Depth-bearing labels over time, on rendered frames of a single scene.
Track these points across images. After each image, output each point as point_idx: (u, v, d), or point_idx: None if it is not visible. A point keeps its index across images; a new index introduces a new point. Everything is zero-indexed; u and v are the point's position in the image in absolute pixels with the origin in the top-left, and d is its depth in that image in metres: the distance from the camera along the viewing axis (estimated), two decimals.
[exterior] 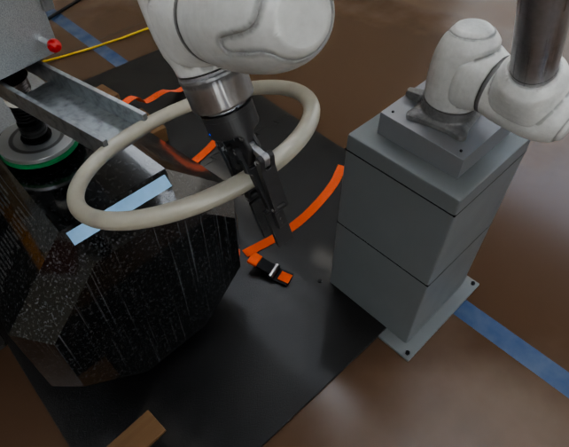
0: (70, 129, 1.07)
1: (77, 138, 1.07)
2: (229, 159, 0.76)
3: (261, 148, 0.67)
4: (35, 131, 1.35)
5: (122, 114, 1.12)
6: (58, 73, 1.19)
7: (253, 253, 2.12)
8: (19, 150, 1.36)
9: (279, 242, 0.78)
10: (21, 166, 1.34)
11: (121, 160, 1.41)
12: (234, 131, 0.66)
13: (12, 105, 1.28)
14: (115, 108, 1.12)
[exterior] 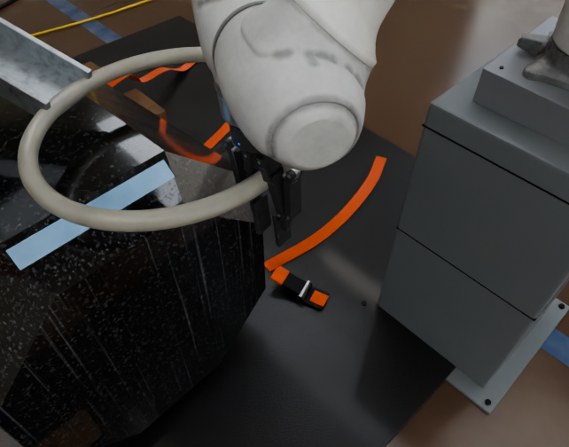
0: None
1: (3, 93, 0.89)
2: (237, 160, 0.73)
3: None
4: None
5: (56, 66, 0.95)
6: None
7: (277, 267, 1.65)
8: None
9: (280, 243, 0.79)
10: None
11: (99, 139, 0.95)
12: None
13: None
14: (46, 57, 0.94)
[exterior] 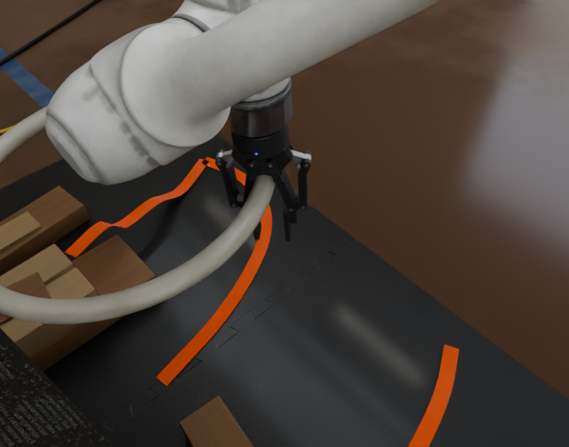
0: None
1: None
2: (230, 175, 0.70)
3: (299, 152, 0.68)
4: None
5: None
6: None
7: None
8: None
9: (290, 237, 0.80)
10: None
11: None
12: (284, 143, 0.64)
13: None
14: None
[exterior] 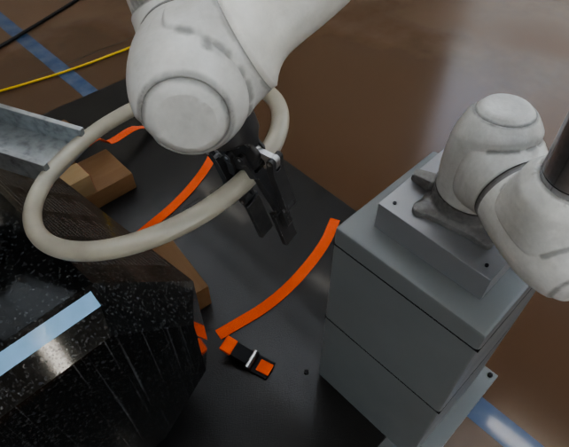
0: None
1: (7, 167, 0.95)
2: (222, 166, 0.74)
3: (268, 151, 0.67)
4: None
5: (52, 132, 1.01)
6: None
7: (226, 337, 1.77)
8: None
9: (286, 240, 0.78)
10: None
11: (35, 270, 1.07)
12: (242, 138, 0.65)
13: None
14: (42, 127, 1.01)
